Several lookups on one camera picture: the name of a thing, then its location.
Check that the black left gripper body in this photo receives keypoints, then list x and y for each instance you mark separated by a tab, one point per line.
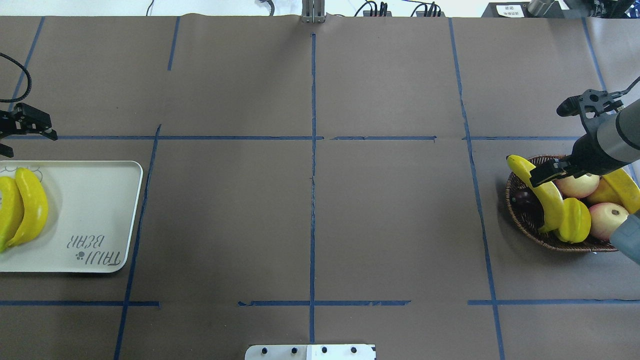
22	123

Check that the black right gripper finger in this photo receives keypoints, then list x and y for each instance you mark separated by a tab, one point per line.
549	171

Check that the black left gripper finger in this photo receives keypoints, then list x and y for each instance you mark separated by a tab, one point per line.
31	120
6	151

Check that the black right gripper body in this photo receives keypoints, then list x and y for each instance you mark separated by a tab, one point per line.
586	149

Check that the yellow banana basket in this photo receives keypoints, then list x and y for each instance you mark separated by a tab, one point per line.
547	193
35	207

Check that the yellow banana carried to tray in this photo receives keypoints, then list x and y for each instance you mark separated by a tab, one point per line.
12	210

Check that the brown wicker basket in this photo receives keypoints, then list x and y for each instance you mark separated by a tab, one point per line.
528	220

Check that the yellow banana basket outer edge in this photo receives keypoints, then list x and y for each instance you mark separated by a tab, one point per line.
622	190

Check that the pink white peach back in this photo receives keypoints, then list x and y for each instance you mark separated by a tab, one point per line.
578	187

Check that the pink white peach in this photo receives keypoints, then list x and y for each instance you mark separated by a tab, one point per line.
578	187
606	217

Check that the dark purple plum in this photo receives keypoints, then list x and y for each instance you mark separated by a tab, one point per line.
523	199

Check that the pink white peach front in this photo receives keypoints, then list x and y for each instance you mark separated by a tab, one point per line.
606	217

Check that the white bear print tray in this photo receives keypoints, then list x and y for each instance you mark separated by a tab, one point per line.
92	209

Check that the metal cylinder weight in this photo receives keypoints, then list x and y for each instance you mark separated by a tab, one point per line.
538	8

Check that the black box with label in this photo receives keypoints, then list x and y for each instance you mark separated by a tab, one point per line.
518	10

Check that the black power adapter right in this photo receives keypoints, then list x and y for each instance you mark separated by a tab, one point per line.
427	10

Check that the black power adapter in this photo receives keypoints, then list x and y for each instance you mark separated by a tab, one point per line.
372	9
427	10

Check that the black power adapter left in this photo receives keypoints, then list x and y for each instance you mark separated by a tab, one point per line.
372	9

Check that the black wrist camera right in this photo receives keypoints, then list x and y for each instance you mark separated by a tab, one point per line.
594	107

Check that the aluminium frame post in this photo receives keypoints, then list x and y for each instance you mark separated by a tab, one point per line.
313	11

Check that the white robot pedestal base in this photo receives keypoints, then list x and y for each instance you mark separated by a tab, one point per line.
311	352

